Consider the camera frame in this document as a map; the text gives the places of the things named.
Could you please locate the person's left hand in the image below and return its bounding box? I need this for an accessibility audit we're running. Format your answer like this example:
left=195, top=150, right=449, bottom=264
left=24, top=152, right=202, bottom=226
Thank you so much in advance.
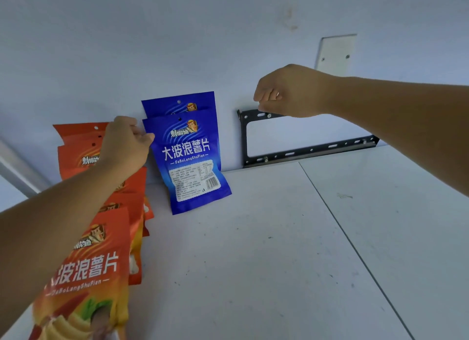
left=98, top=116, right=155, bottom=177

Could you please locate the person's right hand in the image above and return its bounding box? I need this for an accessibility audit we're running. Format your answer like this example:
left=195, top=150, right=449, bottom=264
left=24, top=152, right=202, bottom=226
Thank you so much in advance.
left=253, top=64, right=338, bottom=119

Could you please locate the blue snack packet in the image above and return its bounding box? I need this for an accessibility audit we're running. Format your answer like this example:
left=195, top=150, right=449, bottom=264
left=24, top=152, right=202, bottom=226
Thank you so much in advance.
left=142, top=108, right=232, bottom=216
left=141, top=91, right=216, bottom=120

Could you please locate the person's right forearm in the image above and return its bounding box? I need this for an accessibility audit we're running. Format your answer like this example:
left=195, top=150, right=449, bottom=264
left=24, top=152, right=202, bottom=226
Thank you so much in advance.
left=329, top=74, right=469, bottom=198

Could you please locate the person's left forearm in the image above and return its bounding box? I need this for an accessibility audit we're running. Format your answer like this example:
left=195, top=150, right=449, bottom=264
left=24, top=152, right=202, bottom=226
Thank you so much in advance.
left=0, top=159, right=143, bottom=337

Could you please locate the row of orange snack bags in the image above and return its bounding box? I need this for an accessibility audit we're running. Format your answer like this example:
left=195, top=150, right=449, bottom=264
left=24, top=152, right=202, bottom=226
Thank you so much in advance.
left=28, top=122, right=155, bottom=340

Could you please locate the black metal wall bracket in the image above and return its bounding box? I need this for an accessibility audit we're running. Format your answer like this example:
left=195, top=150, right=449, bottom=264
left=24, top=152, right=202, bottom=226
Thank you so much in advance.
left=237, top=109, right=380, bottom=169

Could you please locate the white wall cover plate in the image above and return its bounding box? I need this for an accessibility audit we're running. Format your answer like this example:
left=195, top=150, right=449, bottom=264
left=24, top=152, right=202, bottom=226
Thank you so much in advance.
left=315, top=34, right=358, bottom=77

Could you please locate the grey metal rail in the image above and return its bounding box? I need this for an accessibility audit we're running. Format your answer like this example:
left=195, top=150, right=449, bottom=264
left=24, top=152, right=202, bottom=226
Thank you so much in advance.
left=0, top=137, right=53, bottom=198

